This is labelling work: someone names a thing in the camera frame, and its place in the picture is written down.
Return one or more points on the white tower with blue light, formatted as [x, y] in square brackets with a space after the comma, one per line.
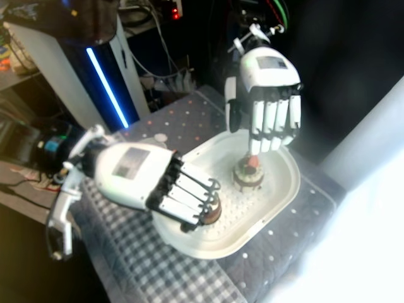
[47, 63]

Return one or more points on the black device with blue label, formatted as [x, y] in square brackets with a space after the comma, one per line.
[55, 146]

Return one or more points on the grey checked dotted quilt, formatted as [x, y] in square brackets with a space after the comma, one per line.
[142, 259]

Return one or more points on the white power strip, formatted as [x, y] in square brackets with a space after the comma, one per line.
[180, 82]

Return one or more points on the grey side desk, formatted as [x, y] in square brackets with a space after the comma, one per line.
[19, 199]

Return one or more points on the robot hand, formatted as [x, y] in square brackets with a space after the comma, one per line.
[268, 75]
[126, 176]

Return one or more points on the large white panel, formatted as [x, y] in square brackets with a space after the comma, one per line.
[363, 205]

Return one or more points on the device with red light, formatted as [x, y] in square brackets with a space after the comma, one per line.
[173, 11]

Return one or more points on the white oval tray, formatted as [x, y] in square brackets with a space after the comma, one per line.
[271, 202]

